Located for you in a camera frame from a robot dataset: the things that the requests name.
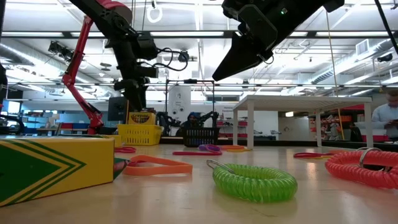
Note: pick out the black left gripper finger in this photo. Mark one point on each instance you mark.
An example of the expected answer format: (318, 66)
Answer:
(135, 101)

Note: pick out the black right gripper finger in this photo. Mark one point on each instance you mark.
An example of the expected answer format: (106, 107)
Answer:
(236, 62)

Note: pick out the yellow green crayon box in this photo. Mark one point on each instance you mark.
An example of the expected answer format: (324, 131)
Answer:
(149, 110)
(140, 119)
(62, 168)
(117, 140)

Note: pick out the orange silicone wristband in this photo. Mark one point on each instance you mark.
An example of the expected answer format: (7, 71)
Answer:
(233, 147)
(161, 169)

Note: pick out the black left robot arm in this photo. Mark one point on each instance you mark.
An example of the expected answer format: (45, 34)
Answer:
(105, 15)

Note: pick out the black background robot arm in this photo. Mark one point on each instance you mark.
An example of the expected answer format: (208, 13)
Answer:
(211, 115)
(163, 119)

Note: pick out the red desk lamp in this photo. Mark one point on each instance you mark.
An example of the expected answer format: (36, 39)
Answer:
(73, 71)

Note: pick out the black monitor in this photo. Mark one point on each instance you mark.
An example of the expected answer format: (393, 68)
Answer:
(116, 109)

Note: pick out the yellow plastic basket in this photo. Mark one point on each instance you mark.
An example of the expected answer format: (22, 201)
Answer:
(140, 135)

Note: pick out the person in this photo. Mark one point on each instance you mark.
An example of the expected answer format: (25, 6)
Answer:
(193, 119)
(384, 115)
(355, 132)

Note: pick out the white table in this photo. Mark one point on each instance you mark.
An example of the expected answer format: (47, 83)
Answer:
(298, 102)

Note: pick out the black plastic basket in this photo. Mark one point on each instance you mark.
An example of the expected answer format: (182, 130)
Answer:
(200, 137)

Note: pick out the black ceiling spotlight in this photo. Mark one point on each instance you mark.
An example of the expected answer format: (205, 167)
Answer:
(60, 51)

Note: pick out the black ceiling fixture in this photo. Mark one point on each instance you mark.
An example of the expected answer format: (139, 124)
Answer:
(385, 57)

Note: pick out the red storage shelf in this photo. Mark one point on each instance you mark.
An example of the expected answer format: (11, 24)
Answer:
(376, 137)

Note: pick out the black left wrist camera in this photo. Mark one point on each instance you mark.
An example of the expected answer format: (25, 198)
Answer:
(146, 72)

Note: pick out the black overhead frame bar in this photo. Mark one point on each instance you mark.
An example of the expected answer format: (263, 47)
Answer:
(229, 34)

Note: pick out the black metal frame stand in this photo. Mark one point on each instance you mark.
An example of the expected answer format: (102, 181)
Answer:
(189, 81)

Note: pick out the black ceiling camera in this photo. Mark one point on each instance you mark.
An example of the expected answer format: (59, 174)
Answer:
(183, 56)

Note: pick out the silver ventilation duct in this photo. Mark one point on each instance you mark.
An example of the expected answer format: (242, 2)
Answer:
(348, 63)

